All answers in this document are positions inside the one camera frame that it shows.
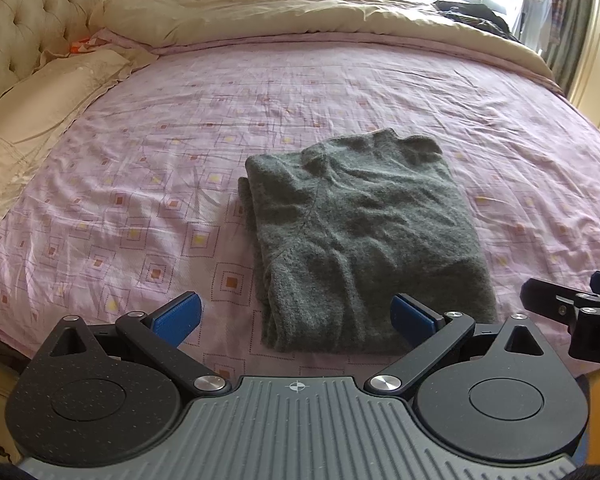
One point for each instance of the grey knitted sweater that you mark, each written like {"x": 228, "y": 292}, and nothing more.
{"x": 365, "y": 230}

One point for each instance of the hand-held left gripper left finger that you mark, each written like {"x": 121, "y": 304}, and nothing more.
{"x": 177, "y": 317}

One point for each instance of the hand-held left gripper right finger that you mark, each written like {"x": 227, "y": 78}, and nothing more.
{"x": 409, "y": 320}

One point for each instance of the clothes drying rack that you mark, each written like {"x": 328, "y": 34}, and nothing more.
{"x": 537, "y": 10}

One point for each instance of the cream pillow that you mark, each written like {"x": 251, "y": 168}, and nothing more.
{"x": 40, "y": 115}

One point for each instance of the cream nightstand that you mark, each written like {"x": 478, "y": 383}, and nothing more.
{"x": 0, "y": 410}

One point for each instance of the pink orange cloth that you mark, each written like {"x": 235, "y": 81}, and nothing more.
{"x": 82, "y": 46}

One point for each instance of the beige duvet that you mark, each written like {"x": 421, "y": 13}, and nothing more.
{"x": 305, "y": 17}

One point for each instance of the dark clothes pile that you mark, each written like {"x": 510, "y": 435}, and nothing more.
{"x": 475, "y": 17}

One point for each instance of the tufted beige headboard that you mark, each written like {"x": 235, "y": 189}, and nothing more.
{"x": 35, "y": 10}

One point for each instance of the grey-green curtain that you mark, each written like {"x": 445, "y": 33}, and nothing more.
{"x": 570, "y": 25}

